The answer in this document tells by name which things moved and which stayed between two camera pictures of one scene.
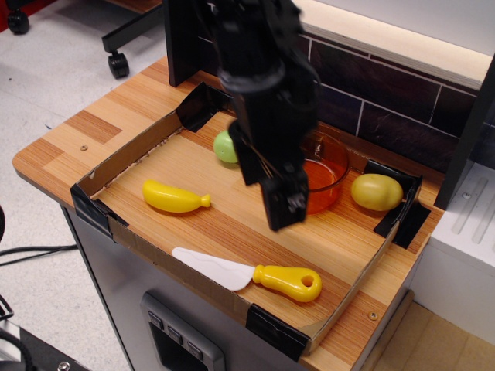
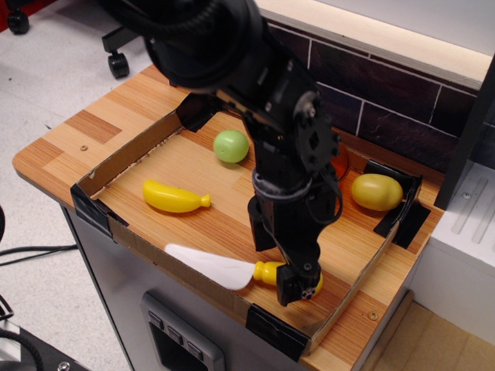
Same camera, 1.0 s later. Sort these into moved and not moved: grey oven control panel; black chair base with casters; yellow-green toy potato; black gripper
Moved: black gripper
Not moved: black chair base with casters; yellow-green toy potato; grey oven control panel
